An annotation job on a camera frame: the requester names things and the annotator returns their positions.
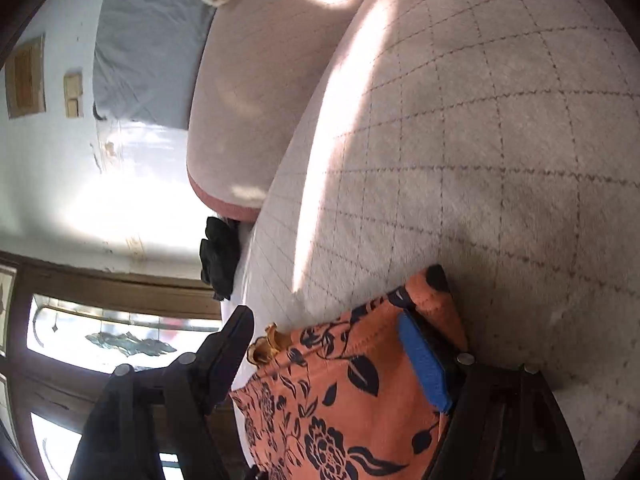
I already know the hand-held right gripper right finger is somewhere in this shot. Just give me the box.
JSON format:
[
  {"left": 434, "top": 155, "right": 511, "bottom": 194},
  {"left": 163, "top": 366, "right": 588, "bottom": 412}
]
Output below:
[{"left": 397, "top": 309, "right": 586, "bottom": 480}]

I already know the grey pillow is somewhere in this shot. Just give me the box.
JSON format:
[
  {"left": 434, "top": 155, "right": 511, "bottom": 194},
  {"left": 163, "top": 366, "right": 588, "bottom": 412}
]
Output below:
[{"left": 92, "top": 0, "right": 218, "bottom": 131}]

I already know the stained glass door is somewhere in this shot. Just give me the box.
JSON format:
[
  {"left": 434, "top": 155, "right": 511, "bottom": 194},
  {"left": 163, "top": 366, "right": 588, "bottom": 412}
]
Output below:
[{"left": 0, "top": 265, "right": 223, "bottom": 480}]

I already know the wooden framed wall panel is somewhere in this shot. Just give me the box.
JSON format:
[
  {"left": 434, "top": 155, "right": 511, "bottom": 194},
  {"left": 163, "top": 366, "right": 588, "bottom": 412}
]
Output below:
[{"left": 5, "top": 35, "right": 47, "bottom": 120}]

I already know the black clothing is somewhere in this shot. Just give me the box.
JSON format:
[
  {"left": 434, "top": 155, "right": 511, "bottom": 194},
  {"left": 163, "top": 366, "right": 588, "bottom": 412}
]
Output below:
[{"left": 199, "top": 216, "right": 242, "bottom": 302}]

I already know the rolled pink quilt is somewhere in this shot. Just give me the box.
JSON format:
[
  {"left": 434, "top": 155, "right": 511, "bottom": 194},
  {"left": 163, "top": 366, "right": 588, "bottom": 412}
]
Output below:
[{"left": 186, "top": 0, "right": 388, "bottom": 223}]

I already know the wooden door frame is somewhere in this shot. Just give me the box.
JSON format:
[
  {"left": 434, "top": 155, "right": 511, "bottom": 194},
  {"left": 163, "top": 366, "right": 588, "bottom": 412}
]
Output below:
[{"left": 0, "top": 250, "right": 223, "bottom": 321}]

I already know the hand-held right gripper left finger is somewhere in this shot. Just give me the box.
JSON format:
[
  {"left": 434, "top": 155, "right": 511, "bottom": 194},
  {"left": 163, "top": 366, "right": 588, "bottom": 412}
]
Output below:
[{"left": 67, "top": 305, "right": 256, "bottom": 480}]

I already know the orange floral blouse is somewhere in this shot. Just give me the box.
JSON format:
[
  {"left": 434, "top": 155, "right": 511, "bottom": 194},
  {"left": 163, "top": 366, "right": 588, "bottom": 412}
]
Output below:
[{"left": 230, "top": 265, "right": 471, "bottom": 480}]

